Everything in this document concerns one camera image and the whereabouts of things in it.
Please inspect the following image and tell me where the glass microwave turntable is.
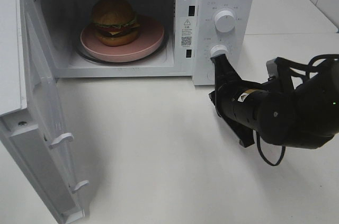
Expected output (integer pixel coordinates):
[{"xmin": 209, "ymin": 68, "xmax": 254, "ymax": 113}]
[{"xmin": 75, "ymin": 32, "xmax": 167, "ymax": 64}]

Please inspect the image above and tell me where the white microwave door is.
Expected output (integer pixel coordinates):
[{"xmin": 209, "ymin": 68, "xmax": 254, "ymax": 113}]
[{"xmin": 1, "ymin": 0, "xmax": 88, "ymax": 223}]

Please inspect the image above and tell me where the white upper power knob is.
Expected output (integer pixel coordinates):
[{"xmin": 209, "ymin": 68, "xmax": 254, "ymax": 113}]
[{"xmin": 213, "ymin": 8, "xmax": 236, "ymax": 33}]

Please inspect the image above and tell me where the white timer knob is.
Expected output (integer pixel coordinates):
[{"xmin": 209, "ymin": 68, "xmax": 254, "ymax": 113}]
[{"xmin": 210, "ymin": 44, "xmax": 229, "ymax": 58}]

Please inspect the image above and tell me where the white warning label sticker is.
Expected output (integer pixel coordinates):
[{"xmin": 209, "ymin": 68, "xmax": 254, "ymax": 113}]
[{"xmin": 179, "ymin": 16, "xmax": 197, "ymax": 48}]

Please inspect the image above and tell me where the round door release button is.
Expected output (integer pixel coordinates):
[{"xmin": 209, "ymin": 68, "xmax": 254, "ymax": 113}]
[{"xmin": 207, "ymin": 69, "xmax": 215, "ymax": 84}]

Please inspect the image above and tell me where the burger with lettuce and cheese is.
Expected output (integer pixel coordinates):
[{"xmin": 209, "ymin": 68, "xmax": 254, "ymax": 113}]
[{"xmin": 91, "ymin": 0, "xmax": 140, "ymax": 47}]

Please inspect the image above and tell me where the white microwave oven body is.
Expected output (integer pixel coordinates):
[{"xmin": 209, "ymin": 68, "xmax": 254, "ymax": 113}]
[{"xmin": 38, "ymin": 0, "xmax": 252, "ymax": 85}]

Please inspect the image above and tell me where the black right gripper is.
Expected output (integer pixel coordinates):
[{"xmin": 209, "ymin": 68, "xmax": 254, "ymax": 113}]
[{"xmin": 210, "ymin": 53, "xmax": 267, "ymax": 147}]

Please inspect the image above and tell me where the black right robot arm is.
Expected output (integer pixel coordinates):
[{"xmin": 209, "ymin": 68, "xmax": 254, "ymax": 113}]
[{"xmin": 210, "ymin": 54, "xmax": 338, "ymax": 149}]

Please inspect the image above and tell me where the pink round plate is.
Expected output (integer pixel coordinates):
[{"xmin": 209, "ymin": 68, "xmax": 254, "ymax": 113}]
[{"xmin": 80, "ymin": 15, "xmax": 165, "ymax": 62}]

